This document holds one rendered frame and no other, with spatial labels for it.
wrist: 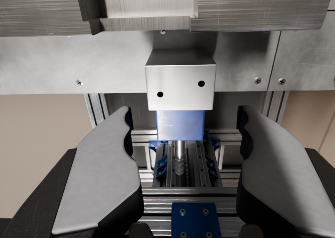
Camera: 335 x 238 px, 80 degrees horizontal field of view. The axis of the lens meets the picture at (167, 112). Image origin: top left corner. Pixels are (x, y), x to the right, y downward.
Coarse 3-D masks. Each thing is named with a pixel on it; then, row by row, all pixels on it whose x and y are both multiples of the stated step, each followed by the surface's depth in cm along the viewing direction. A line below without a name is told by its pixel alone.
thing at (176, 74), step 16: (176, 48) 18; (192, 48) 18; (160, 64) 14; (176, 64) 14; (192, 64) 14; (208, 64) 14; (160, 80) 14; (176, 80) 14; (192, 80) 14; (208, 80) 14; (160, 96) 15; (176, 96) 15; (192, 96) 15; (208, 96) 15; (160, 112) 17; (176, 112) 17; (192, 112) 17; (160, 128) 18; (176, 128) 18; (192, 128) 18; (176, 144) 20; (176, 160) 21
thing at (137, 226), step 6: (138, 222) 6; (132, 228) 6; (138, 228) 6; (144, 228) 6; (246, 228) 6; (252, 228) 6; (258, 228) 6; (132, 234) 6; (138, 234) 5; (144, 234) 5; (150, 234) 5; (240, 234) 5; (246, 234) 5; (252, 234) 5; (258, 234) 5
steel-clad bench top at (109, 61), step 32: (128, 32) 18; (160, 32) 18; (224, 32) 18; (256, 32) 18; (288, 32) 18; (320, 32) 17; (0, 64) 20; (32, 64) 20; (64, 64) 20; (96, 64) 20; (128, 64) 19; (224, 64) 19; (256, 64) 19; (288, 64) 19; (320, 64) 19
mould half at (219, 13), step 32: (0, 0) 9; (32, 0) 9; (64, 0) 9; (224, 0) 9; (256, 0) 9; (288, 0) 9; (320, 0) 9; (0, 32) 10; (32, 32) 10; (64, 32) 10; (192, 32) 9
